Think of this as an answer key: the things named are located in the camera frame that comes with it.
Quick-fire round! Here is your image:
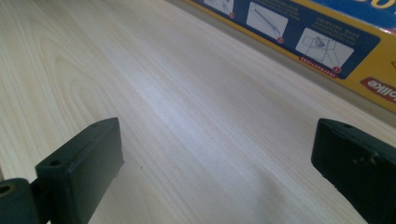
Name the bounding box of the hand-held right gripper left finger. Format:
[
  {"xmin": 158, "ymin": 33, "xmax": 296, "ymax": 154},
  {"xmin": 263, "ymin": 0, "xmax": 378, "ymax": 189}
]
[{"xmin": 35, "ymin": 117, "xmax": 125, "ymax": 224}]

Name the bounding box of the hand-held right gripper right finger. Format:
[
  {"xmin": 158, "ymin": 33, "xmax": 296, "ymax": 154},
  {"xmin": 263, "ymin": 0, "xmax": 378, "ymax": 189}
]
[{"xmin": 310, "ymin": 118, "xmax": 396, "ymax": 224}]

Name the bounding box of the yellow and blue long box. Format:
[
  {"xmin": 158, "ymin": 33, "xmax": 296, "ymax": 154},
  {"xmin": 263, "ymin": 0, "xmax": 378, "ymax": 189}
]
[{"xmin": 183, "ymin": 0, "xmax": 396, "ymax": 114}]

